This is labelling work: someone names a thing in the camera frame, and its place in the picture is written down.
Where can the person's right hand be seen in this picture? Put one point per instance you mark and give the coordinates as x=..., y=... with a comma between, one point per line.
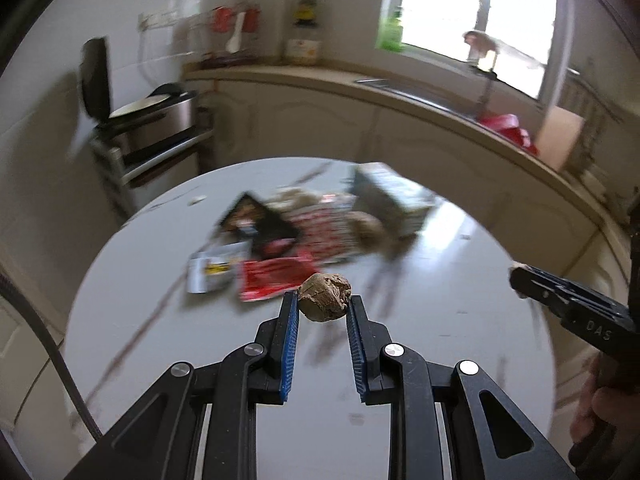
x=622, y=407

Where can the black snack packet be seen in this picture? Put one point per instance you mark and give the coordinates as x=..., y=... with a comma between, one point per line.
x=260, y=225

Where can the large glass jar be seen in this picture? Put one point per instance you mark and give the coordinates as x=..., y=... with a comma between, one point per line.
x=303, y=45

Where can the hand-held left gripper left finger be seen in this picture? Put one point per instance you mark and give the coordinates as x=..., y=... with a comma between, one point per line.
x=289, y=355

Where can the round white marble table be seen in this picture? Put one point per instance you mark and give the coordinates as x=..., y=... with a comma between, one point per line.
x=175, y=335

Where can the window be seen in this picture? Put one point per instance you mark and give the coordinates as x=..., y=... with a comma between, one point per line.
x=450, y=5

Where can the red white checkered wrapper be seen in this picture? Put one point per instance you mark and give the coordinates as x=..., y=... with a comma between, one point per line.
x=322, y=232

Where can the white spatula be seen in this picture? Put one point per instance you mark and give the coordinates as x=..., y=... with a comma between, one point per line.
x=234, y=35

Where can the metal faucet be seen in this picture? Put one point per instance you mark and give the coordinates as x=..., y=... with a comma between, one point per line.
x=486, y=85

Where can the grey green carton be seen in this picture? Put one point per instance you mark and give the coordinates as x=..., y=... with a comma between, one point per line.
x=395, y=200

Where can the brown paper ball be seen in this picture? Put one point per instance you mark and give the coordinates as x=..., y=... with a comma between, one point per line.
x=325, y=297
x=295, y=199
x=369, y=232

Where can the beige kitchen countertop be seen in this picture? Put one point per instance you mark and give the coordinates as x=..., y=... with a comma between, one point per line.
x=300, y=74

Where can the green bottle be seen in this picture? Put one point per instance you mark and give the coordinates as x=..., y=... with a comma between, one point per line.
x=391, y=32

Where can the red hanging cup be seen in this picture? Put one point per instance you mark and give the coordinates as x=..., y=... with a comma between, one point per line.
x=221, y=19
x=252, y=19

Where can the small white scrap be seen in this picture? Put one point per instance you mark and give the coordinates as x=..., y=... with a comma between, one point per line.
x=196, y=200

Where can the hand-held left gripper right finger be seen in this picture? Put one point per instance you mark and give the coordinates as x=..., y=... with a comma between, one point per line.
x=358, y=355

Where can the red foil packet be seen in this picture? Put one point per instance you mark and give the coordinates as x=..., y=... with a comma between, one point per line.
x=270, y=277

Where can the red plastic bag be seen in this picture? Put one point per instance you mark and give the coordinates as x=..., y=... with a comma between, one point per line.
x=505, y=127

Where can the silver packet yellow label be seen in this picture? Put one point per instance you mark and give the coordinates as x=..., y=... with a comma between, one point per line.
x=212, y=267

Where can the beige cutting board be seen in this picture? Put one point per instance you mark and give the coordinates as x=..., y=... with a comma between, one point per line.
x=560, y=135

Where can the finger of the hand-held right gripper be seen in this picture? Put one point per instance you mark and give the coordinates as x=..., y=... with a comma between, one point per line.
x=545, y=291
x=595, y=329

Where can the stainless electric griddle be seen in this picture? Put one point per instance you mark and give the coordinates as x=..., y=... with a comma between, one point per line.
x=150, y=120

